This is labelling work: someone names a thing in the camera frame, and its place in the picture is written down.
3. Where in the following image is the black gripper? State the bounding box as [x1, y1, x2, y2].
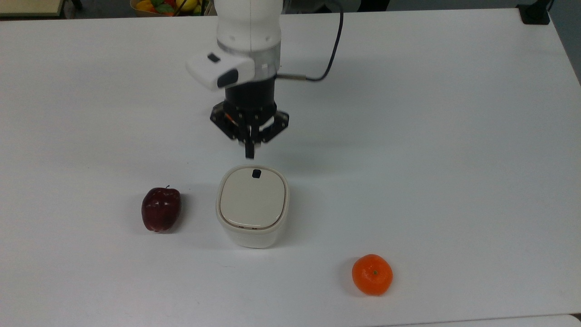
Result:
[210, 76, 290, 159]

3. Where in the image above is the cream bin lid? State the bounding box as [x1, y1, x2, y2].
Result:
[220, 166, 287, 230]

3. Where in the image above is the cream plastic garbage bin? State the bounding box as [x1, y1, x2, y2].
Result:
[216, 164, 290, 249]

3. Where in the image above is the dark red apple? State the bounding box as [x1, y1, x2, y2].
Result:
[141, 185, 182, 233]

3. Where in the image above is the basket of fake fruit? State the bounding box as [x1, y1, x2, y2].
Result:
[130, 0, 214, 17]

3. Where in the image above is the orange mandarin fruit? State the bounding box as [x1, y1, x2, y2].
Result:
[352, 254, 394, 297]

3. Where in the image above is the light wooden furniture top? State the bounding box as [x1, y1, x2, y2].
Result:
[0, 0, 67, 18]

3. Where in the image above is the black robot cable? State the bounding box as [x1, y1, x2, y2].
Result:
[276, 0, 345, 83]

